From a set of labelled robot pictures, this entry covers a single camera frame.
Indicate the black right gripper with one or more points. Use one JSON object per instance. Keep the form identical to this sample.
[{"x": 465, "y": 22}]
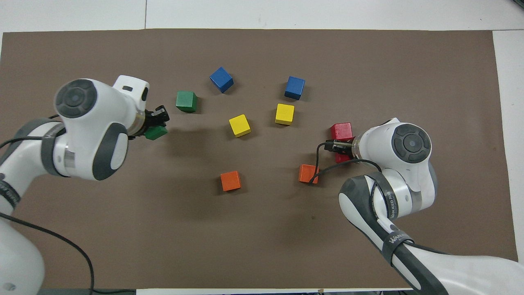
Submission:
[{"x": 339, "y": 146}]

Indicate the blue wooden cube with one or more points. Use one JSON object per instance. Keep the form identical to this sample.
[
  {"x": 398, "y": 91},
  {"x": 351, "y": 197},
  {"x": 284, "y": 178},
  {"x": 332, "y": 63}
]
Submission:
[
  {"x": 294, "y": 87},
  {"x": 221, "y": 79}
]

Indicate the yellow wooden cube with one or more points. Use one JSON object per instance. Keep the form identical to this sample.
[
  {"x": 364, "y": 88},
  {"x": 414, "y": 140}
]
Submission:
[
  {"x": 239, "y": 125},
  {"x": 284, "y": 114}
]

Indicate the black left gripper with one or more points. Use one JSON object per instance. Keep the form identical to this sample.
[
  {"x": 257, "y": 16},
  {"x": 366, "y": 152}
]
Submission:
[{"x": 150, "y": 121}]

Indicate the brown table mat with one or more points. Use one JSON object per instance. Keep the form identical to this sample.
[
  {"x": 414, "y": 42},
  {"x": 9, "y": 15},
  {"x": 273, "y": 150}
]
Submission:
[{"x": 262, "y": 246}]

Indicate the red wooden cube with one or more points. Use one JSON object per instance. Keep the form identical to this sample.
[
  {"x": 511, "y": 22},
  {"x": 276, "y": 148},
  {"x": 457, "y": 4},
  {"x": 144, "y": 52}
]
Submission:
[
  {"x": 341, "y": 131},
  {"x": 344, "y": 157}
]

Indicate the orange wooden cube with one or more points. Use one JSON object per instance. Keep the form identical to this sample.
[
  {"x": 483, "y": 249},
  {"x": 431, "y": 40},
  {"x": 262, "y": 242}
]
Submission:
[
  {"x": 308, "y": 173},
  {"x": 230, "y": 180}
]

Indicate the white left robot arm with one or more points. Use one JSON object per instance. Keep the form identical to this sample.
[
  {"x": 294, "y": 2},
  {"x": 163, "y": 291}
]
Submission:
[{"x": 90, "y": 135}]

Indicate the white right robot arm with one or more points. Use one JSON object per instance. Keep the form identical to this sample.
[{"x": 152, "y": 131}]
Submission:
[{"x": 385, "y": 139}]

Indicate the green wooden cube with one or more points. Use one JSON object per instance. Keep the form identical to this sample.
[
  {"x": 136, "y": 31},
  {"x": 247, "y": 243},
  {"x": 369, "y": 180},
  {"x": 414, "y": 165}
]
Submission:
[
  {"x": 186, "y": 101},
  {"x": 155, "y": 132}
]

